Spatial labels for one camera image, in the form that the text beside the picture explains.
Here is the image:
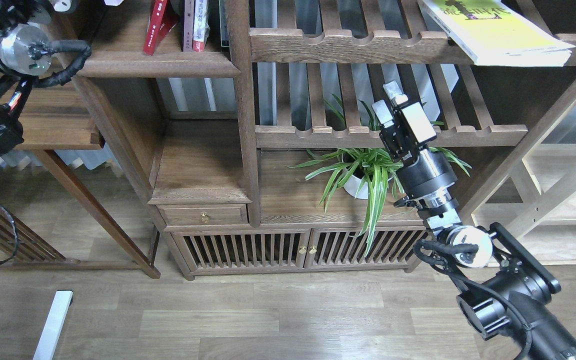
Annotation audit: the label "white table leg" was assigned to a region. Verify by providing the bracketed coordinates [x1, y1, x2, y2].
[32, 289, 74, 360]

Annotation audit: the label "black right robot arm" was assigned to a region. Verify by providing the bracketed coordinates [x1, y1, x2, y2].
[372, 80, 576, 360]

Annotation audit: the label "dark upright book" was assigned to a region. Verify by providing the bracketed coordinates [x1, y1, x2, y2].
[218, 0, 230, 49]

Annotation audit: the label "light wooden shelf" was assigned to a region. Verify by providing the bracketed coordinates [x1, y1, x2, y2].
[464, 95, 576, 265]

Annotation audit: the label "dark wooden bookshelf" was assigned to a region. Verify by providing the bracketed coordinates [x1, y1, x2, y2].
[46, 0, 576, 280]

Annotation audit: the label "spider plant leaves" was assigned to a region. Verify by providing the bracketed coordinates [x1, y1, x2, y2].
[288, 94, 472, 257]

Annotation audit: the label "dark wooden side shelf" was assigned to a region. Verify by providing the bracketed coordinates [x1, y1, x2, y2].
[0, 76, 162, 280]

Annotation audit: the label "red white upright book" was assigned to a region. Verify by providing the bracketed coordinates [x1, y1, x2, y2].
[192, 0, 210, 52]

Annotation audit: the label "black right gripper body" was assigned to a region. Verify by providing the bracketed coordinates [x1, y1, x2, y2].
[379, 102, 457, 203]

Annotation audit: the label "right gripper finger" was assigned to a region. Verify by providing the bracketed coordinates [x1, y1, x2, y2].
[382, 80, 410, 110]
[372, 99, 396, 132]

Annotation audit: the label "white plant pot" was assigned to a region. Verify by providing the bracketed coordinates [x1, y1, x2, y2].
[340, 152, 398, 202]

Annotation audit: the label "yellow green book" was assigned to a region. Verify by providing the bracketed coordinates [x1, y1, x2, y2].
[418, 0, 575, 68]

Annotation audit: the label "brass drawer knob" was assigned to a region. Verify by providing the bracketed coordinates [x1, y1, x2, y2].
[200, 212, 211, 224]

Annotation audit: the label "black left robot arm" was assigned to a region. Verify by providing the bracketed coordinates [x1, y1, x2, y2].
[0, 0, 92, 157]

